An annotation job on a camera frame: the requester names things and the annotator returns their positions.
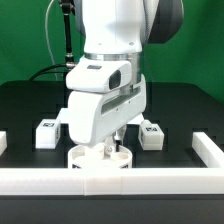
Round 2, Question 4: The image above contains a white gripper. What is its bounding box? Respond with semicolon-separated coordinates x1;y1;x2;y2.
68;76;146;154

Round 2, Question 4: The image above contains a white round stool seat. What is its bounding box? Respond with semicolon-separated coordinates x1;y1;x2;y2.
68;143;133;169

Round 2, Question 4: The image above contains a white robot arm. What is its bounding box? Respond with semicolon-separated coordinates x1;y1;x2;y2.
66;0;184;146

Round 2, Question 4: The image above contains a white sheet with tags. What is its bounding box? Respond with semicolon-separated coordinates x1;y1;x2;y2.
57;108;144;125

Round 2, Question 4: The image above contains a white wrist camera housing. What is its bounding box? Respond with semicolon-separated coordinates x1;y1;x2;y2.
66;58;132;93

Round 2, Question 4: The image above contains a white cable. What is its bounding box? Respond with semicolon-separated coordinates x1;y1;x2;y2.
44;0;59;81

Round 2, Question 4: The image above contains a white front fence wall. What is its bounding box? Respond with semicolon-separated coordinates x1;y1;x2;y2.
0;168;224;196

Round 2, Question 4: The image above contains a black cable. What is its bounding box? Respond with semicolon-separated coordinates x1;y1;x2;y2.
29;64;69;82

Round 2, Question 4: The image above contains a white left fence wall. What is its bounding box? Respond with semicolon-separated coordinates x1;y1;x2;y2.
0;131;7;156

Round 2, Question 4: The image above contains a black camera stand pole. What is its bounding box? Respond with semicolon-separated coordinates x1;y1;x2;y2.
59;0;75;77

